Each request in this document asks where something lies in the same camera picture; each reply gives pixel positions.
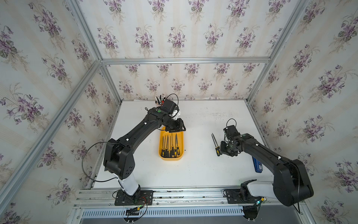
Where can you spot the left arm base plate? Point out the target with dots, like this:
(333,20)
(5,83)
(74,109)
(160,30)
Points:
(141,197)

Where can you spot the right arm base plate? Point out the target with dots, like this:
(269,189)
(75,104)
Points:
(238,196)

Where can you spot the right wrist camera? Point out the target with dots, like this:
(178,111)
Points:
(230,130)

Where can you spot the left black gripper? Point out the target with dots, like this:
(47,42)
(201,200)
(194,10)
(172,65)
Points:
(179,127)

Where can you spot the blue handled tool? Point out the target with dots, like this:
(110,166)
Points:
(257,165)

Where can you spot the pens in cup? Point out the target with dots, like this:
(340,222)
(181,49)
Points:
(160,100)

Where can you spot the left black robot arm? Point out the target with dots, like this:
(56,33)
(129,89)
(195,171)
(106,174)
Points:
(119,154)

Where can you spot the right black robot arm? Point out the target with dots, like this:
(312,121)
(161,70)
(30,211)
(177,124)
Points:
(291,182)

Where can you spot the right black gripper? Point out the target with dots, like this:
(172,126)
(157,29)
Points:
(221,144)

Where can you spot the aluminium mounting rail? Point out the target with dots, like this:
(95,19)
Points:
(160,197)

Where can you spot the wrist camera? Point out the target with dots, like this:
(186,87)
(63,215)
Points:
(171,108)
(230,130)

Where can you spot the yellow plastic storage tray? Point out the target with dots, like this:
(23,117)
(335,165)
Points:
(181,144)

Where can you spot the yellow-black file tool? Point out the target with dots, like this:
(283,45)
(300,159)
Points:
(172,146)
(177,145)
(163,147)
(216,145)
(166,154)
(169,147)

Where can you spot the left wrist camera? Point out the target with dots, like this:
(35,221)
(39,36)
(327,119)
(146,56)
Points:
(171,108)

